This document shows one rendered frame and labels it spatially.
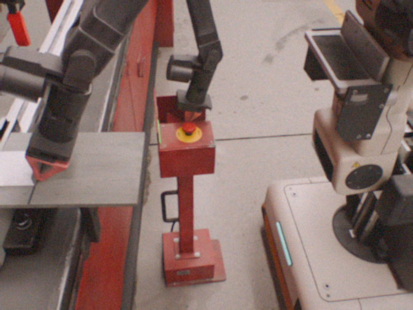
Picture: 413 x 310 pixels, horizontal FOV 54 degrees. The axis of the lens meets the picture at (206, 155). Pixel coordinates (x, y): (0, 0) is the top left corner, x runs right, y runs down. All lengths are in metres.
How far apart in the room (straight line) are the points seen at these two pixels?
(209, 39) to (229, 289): 1.04
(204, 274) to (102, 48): 1.25
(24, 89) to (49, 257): 0.33
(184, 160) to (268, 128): 1.30
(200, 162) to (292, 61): 1.96
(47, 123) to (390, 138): 0.80
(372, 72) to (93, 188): 0.64
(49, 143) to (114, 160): 0.14
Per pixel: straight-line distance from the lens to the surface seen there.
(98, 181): 0.73
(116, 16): 0.57
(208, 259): 1.65
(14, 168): 0.80
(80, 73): 0.58
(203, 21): 1.05
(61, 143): 0.69
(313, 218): 1.62
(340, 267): 1.53
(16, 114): 0.98
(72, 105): 0.63
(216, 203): 1.96
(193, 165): 1.15
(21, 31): 0.80
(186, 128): 1.11
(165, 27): 3.00
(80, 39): 0.58
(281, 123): 2.43
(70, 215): 0.86
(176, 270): 1.64
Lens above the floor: 1.54
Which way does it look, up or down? 45 degrees down
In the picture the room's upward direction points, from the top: 2 degrees clockwise
